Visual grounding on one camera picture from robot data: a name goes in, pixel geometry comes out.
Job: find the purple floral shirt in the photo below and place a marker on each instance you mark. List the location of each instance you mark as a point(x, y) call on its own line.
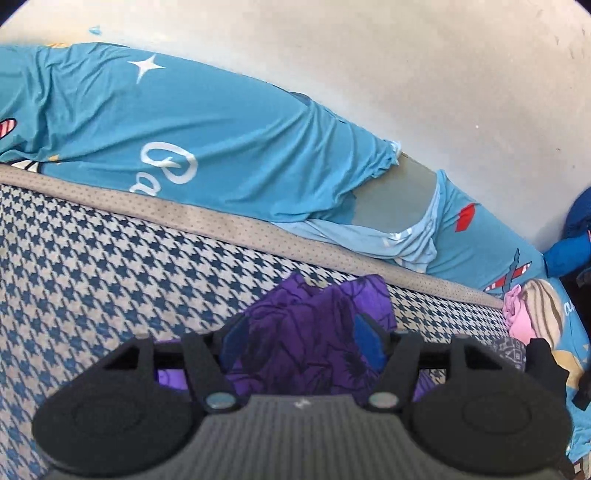
point(304, 332)

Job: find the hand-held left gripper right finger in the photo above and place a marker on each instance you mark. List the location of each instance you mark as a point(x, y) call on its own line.
point(369, 344)

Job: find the beige striped cloth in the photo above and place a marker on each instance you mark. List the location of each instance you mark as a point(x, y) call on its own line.
point(545, 309)

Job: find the grey headboard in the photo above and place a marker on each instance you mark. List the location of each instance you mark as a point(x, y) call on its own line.
point(397, 194)

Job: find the grey patterned cloth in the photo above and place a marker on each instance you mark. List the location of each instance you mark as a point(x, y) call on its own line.
point(510, 353)

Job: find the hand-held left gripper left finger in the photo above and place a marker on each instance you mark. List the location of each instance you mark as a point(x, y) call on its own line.
point(233, 341)

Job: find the pink cloth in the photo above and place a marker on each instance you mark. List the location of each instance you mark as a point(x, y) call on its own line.
point(519, 318)

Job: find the light blue cloth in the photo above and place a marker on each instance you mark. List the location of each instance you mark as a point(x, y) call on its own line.
point(397, 249)

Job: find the houndstooth bed blanket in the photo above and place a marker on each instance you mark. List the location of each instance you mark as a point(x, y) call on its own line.
point(115, 258)

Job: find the blue jacket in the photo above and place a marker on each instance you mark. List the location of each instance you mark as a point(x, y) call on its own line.
point(568, 249)

